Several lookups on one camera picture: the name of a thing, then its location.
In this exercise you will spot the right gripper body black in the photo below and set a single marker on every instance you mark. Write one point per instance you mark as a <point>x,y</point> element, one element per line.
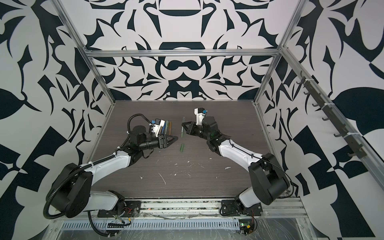
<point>201,131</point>

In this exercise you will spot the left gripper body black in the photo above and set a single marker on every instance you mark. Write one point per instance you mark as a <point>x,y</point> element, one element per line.
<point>150,143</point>

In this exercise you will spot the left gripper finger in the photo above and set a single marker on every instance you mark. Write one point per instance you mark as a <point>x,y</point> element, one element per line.
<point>168,142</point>
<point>171,137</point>

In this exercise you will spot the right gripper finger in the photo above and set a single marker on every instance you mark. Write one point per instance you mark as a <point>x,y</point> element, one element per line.
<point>191,132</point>
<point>188,125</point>

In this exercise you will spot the light green pen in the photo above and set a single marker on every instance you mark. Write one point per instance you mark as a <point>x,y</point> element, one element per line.
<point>167,127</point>

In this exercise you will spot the dark green pen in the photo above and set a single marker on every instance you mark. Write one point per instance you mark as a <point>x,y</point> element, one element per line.
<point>182,131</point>

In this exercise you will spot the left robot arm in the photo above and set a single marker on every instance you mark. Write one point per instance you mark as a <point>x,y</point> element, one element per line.
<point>72,194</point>

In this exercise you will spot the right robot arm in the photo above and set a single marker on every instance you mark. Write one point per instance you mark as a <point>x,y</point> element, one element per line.
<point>268,180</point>

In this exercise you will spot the green circuit board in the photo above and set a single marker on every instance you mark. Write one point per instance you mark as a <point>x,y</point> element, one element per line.
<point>248,226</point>

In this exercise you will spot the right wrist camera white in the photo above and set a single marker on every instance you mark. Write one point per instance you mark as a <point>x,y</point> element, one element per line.
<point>200,114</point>

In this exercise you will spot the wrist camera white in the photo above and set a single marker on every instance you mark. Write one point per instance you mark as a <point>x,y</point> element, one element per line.
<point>200,114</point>
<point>157,127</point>

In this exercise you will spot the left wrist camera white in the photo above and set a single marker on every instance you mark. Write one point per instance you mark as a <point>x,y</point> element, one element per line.
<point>157,127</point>

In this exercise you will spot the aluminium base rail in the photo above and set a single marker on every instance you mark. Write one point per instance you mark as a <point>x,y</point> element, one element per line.
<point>210,207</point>

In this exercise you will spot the white cable duct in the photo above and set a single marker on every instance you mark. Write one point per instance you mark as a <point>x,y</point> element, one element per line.
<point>185,224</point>

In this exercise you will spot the wall hook rack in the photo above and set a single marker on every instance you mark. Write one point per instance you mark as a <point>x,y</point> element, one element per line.
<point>344,128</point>

